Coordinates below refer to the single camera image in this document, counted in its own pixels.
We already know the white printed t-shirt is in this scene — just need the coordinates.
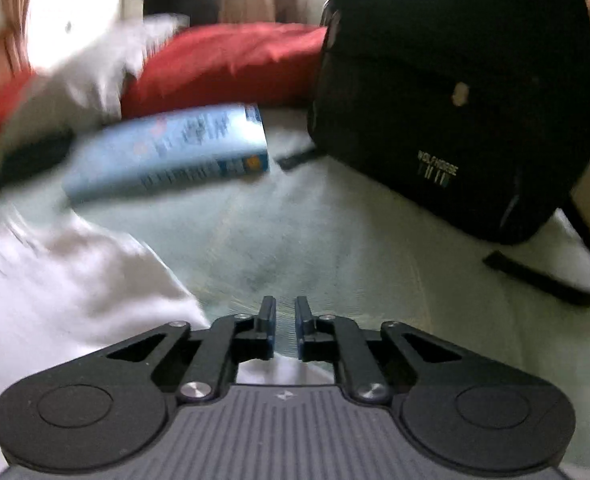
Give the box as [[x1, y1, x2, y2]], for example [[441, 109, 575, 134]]
[[0, 210, 336, 480]]

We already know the black backpack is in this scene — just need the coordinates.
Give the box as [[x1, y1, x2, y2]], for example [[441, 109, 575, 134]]
[[307, 0, 590, 306]]

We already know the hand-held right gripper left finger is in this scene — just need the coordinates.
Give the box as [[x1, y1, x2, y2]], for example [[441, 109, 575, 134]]
[[107, 296, 277, 403]]

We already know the grey checked pillow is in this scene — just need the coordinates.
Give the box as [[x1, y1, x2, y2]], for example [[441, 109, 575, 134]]
[[0, 12, 191, 161]]

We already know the red quilt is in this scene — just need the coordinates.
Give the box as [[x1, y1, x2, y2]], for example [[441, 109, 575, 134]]
[[0, 22, 328, 153]]

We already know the black pouch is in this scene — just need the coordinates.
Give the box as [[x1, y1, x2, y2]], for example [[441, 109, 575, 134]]
[[0, 127, 76, 193]]

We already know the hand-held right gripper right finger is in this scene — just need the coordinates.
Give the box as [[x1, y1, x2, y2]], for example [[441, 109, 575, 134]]
[[294, 296, 463, 403]]

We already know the orange striped curtain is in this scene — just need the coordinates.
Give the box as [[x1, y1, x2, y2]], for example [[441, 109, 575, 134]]
[[2, 0, 30, 61]]

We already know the blue book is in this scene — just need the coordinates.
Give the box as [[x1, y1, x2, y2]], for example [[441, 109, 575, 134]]
[[62, 102, 271, 206]]

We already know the brown cardboard box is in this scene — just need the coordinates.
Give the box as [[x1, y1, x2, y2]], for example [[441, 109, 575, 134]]
[[220, 0, 311, 26]]

